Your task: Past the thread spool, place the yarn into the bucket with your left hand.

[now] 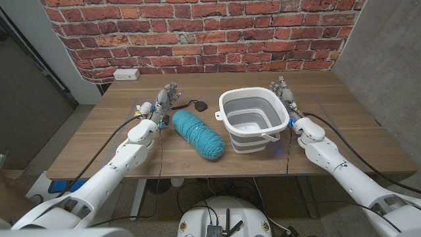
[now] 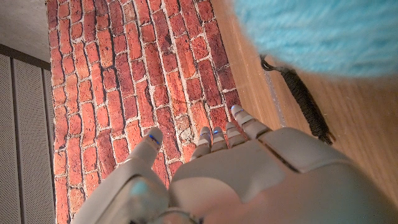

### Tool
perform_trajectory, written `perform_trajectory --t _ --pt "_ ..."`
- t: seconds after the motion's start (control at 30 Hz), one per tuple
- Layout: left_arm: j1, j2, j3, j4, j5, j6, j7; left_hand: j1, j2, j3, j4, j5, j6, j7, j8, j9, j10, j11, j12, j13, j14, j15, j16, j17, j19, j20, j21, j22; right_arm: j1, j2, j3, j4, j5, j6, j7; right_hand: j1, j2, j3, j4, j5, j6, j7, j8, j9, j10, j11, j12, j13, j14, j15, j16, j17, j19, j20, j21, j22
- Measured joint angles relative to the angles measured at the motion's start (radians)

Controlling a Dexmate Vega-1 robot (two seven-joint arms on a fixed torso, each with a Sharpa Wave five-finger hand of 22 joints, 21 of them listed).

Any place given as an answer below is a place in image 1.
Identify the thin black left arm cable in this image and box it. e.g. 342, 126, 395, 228
87, 126, 164, 228

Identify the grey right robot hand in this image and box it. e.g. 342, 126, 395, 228
269, 76, 305, 124

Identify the white table leg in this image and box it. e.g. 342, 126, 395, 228
129, 178, 148, 221

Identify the black antenna module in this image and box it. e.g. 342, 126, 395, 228
206, 208, 244, 237

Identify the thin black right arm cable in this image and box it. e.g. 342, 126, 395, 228
285, 127, 293, 175

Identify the white grey collapsible bucket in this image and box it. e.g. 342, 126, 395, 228
214, 86, 291, 155

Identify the grey partition panel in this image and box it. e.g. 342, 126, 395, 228
330, 0, 421, 159

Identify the black round tag with strap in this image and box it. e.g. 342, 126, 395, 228
170, 99, 209, 113

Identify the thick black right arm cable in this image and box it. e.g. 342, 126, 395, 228
304, 112, 421, 195

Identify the white robot torso base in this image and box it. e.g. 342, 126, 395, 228
176, 196, 274, 237

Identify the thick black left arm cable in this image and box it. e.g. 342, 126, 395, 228
57, 115, 143, 198

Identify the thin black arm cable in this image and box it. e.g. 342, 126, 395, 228
87, 126, 164, 228
285, 127, 293, 175

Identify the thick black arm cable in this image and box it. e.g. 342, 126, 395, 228
57, 115, 143, 198
304, 112, 421, 195

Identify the red brick print backdrop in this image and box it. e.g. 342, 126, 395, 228
39, 0, 368, 85

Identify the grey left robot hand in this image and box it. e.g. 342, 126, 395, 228
149, 82, 182, 128

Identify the white power outlet strip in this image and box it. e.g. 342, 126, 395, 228
112, 68, 141, 82

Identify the teal yarn skein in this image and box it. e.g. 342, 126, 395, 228
171, 109, 226, 161

